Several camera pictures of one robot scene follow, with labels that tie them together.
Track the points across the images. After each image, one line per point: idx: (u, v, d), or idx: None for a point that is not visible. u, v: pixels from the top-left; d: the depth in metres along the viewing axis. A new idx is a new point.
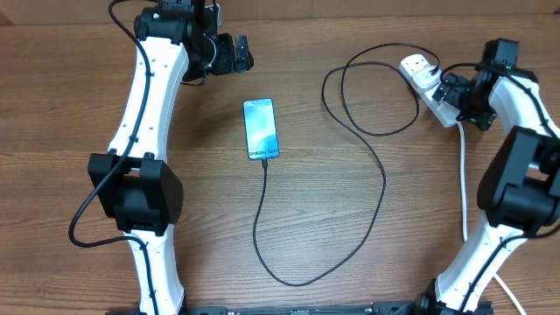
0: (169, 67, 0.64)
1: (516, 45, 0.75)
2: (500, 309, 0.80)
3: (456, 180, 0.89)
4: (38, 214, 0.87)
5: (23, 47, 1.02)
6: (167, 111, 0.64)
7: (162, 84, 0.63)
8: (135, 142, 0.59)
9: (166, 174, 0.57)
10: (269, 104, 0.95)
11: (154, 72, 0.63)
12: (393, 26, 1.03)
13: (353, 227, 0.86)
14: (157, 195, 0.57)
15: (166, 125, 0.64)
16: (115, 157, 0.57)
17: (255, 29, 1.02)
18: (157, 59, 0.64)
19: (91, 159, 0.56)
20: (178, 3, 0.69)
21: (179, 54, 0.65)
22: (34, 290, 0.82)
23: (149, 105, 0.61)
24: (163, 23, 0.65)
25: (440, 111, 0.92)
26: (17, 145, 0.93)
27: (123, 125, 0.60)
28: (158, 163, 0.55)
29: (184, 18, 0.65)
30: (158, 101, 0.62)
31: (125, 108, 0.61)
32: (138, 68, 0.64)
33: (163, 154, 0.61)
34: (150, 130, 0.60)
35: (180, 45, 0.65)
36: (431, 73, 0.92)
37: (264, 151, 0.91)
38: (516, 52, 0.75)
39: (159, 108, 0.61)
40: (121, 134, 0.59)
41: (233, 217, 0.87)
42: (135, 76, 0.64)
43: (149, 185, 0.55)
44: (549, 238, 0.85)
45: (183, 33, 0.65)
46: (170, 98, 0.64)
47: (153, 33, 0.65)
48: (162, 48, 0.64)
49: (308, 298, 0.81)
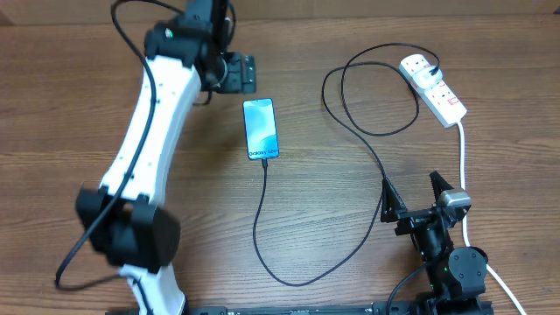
0: (176, 95, 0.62)
1: (456, 220, 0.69)
2: (499, 309, 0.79)
3: (456, 181, 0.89)
4: (38, 214, 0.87)
5: (23, 47, 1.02)
6: (169, 145, 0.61)
7: (165, 113, 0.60)
8: (130, 178, 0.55)
9: (159, 216, 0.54)
10: (269, 103, 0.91)
11: (159, 99, 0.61)
12: (393, 26, 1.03)
13: (353, 227, 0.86)
14: (147, 240, 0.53)
15: (165, 163, 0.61)
16: (106, 196, 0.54)
17: (255, 30, 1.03)
18: (164, 84, 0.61)
19: (80, 194, 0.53)
20: (196, 19, 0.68)
21: (189, 80, 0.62)
22: (34, 290, 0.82)
23: (149, 139, 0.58)
24: (177, 41, 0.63)
25: (440, 113, 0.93)
26: (17, 145, 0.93)
27: (120, 157, 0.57)
28: (151, 207, 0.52)
29: (201, 39, 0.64)
30: (161, 132, 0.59)
31: (125, 137, 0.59)
32: (143, 93, 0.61)
33: (160, 192, 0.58)
34: (149, 167, 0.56)
35: (192, 66, 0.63)
36: (431, 73, 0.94)
37: (264, 151, 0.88)
38: (451, 225, 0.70)
39: (159, 143, 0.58)
40: (115, 168, 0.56)
41: (233, 217, 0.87)
42: (139, 100, 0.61)
43: (140, 231, 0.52)
44: (549, 238, 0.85)
45: (196, 54, 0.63)
46: (172, 130, 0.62)
47: (164, 52, 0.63)
48: (171, 72, 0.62)
49: (308, 298, 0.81)
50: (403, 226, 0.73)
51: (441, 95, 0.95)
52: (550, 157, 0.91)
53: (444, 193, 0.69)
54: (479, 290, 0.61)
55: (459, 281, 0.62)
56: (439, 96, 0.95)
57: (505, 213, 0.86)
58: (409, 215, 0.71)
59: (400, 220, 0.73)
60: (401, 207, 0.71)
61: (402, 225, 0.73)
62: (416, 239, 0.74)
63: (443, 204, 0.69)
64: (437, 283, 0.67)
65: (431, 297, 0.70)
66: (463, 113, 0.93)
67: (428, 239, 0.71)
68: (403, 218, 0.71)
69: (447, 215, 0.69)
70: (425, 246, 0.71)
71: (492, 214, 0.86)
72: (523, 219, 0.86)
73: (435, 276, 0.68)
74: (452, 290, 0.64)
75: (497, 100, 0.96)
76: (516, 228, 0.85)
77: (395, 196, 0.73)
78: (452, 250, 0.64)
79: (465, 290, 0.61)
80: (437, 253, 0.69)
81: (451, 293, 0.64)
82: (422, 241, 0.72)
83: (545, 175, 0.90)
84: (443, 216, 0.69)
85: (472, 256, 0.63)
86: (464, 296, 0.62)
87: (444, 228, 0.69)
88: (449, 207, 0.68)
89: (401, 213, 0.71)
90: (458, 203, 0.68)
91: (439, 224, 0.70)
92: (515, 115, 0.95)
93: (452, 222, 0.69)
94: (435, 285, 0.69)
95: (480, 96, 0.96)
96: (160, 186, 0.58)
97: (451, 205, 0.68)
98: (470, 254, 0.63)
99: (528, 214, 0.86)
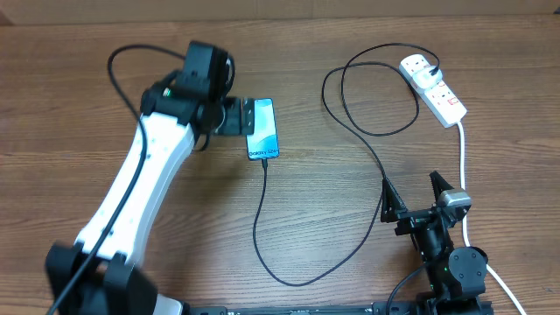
0: (166, 151, 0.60)
1: (457, 220, 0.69)
2: (499, 309, 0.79)
3: (456, 180, 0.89)
4: (38, 214, 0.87)
5: (23, 47, 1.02)
6: (153, 202, 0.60)
7: (153, 170, 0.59)
8: (108, 236, 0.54)
9: (135, 278, 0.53)
10: (269, 103, 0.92)
11: (150, 154, 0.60)
12: (393, 26, 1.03)
13: (353, 227, 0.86)
14: (117, 303, 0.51)
15: (149, 220, 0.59)
16: (80, 254, 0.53)
17: (255, 30, 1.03)
18: (157, 140, 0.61)
19: (52, 251, 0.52)
20: (194, 76, 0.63)
21: (183, 138, 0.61)
22: (34, 290, 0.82)
23: (132, 198, 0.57)
24: (173, 101, 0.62)
25: (440, 112, 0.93)
26: (17, 145, 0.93)
27: (100, 213, 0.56)
28: (127, 269, 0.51)
29: (197, 100, 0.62)
30: (146, 191, 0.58)
31: (108, 192, 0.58)
32: (135, 146, 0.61)
33: (138, 253, 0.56)
34: (129, 224, 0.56)
35: (186, 126, 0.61)
36: (431, 73, 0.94)
37: (264, 151, 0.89)
38: (451, 225, 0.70)
39: (143, 201, 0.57)
40: (94, 225, 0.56)
41: (233, 217, 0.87)
42: (129, 155, 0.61)
43: (112, 293, 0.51)
44: (549, 238, 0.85)
45: (192, 115, 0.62)
46: (160, 186, 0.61)
47: (160, 109, 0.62)
48: (164, 129, 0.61)
49: (308, 298, 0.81)
50: (403, 226, 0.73)
51: (441, 95, 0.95)
52: (550, 157, 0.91)
53: (444, 193, 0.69)
54: (479, 290, 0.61)
55: (459, 282, 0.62)
56: (439, 96, 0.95)
57: (506, 213, 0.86)
58: (409, 215, 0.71)
59: (400, 220, 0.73)
60: (401, 207, 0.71)
61: (402, 224, 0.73)
62: (416, 239, 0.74)
63: (443, 204, 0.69)
64: (437, 283, 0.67)
65: (431, 297, 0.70)
66: (463, 113, 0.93)
67: (428, 239, 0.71)
68: (404, 218, 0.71)
69: (447, 215, 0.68)
70: (425, 247, 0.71)
71: (492, 214, 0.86)
72: (523, 219, 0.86)
73: (435, 276, 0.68)
74: (452, 290, 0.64)
75: (497, 100, 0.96)
76: (516, 228, 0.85)
77: (395, 196, 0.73)
78: (452, 250, 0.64)
79: (465, 290, 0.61)
80: (437, 253, 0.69)
81: (451, 293, 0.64)
82: (423, 241, 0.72)
83: (545, 175, 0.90)
84: (442, 215, 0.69)
85: (472, 256, 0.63)
86: (464, 296, 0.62)
87: (444, 228, 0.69)
88: (449, 207, 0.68)
89: (401, 213, 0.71)
90: (458, 203, 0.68)
91: (440, 224, 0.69)
92: (515, 115, 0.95)
93: (452, 222, 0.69)
94: (435, 285, 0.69)
95: (480, 96, 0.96)
96: (140, 243, 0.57)
97: (451, 205, 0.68)
98: (470, 254, 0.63)
99: (528, 214, 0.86)
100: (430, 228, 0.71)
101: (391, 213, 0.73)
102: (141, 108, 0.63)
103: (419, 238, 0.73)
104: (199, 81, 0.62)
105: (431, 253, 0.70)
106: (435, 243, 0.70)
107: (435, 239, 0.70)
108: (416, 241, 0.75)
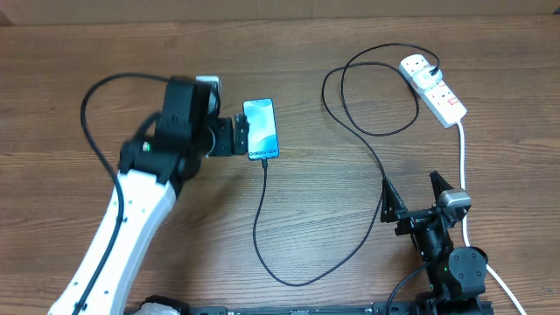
0: (144, 214, 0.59)
1: (457, 220, 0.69)
2: (499, 309, 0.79)
3: (456, 180, 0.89)
4: (38, 214, 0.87)
5: (23, 48, 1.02)
6: (133, 264, 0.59)
7: (130, 234, 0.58)
8: (83, 307, 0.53)
9: None
10: (269, 104, 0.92)
11: (126, 218, 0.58)
12: (393, 26, 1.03)
13: (353, 227, 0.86)
14: None
15: (128, 281, 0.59)
16: None
17: (255, 30, 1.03)
18: (135, 202, 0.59)
19: None
20: (175, 122, 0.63)
21: (162, 199, 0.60)
22: (34, 290, 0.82)
23: (108, 265, 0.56)
24: (153, 157, 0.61)
25: (439, 113, 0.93)
26: (17, 145, 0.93)
27: (73, 283, 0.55)
28: None
29: (178, 153, 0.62)
30: (122, 257, 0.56)
31: (83, 259, 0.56)
32: (110, 209, 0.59)
33: None
34: (105, 293, 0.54)
35: (166, 183, 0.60)
36: (431, 73, 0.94)
37: (264, 151, 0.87)
38: (451, 225, 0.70)
39: (119, 268, 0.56)
40: (67, 295, 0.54)
41: (233, 217, 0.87)
42: (105, 217, 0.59)
43: None
44: (549, 238, 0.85)
45: (172, 170, 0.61)
46: (139, 248, 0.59)
47: (138, 168, 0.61)
48: (143, 190, 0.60)
49: (308, 298, 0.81)
50: (403, 225, 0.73)
51: (441, 95, 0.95)
52: (550, 157, 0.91)
53: (444, 193, 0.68)
54: (479, 290, 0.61)
55: (459, 282, 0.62)
56: (439, 96, 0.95)
57: (506, 213, 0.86)
58: (409, 215, 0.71)
59: (400, 220, 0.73)
60: (401, 207, 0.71)
61: (402, 224, 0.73)
62: (416, 239, 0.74)
63: (443, 204, 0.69)
64: (437, 283, 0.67)
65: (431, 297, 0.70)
66: (464, 113, 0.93)
67: (429, 239, 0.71)
68: (403, 218, 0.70)
69: (447, 214, 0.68)
70: (425, 247, 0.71)
71: (492, 214, 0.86)
72: (523, 219, 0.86)
73: (435, 276, 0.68)
74: (452, 290, 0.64)
75: (497, 100, 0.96)
76: (516, 228, 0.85)
77: (395, 196, 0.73)
78: (452, 250, 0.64)
79: (465, 290, 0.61)
80: (437, 253, 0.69)
81: (451, 293, 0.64)
82: (423, 241, 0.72)
83: (545, 175, 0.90)
84: (443, 215, 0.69)
85: (472, 256, 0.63)
86: (464, 296, 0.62)
87: (444, 228, 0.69)
88: (449, 207, 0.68)
89: (401, 213, 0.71)
90: (458, 203, 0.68)
91: (439, 224, 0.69)
92: (515, 115, 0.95)
93: (452, 221, 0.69)
94: (435, 285, 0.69)
95: (480, 96, 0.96)
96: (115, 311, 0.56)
97: (451, 206, 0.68)
98: (470, 254, 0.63)
99: (529, 214, 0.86)
100: (430, 228, 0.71)
101: (391, 213, 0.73)
102: (117, 167, 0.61)
103: (419, 238, 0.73)
104: (178, 127, 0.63)
105: (431, 253, 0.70)
106: (435, 243, 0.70)
107: (435, 239, 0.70)
108: (416, 241, 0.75)
